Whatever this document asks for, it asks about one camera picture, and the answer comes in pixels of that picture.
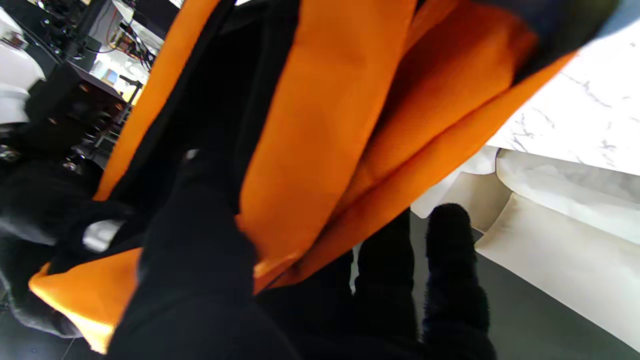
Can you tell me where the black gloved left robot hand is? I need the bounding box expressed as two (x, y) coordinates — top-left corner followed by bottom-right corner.
(105, 149), (496, 360)

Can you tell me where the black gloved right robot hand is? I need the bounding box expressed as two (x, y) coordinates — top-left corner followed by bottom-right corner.
(0, 157), (147, 275)

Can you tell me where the orange and blue backpack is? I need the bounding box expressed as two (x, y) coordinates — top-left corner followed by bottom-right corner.
(27, 0), (622, 354)

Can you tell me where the black equipment rack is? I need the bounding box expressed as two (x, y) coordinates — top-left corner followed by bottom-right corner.
(20, 0), (170, 101)

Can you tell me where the cream white sofa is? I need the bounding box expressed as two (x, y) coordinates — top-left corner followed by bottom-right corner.
(410, 146), (640, 352)

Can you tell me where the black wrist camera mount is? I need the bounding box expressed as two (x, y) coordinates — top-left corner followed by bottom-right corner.
(24, 64), (127, 157)

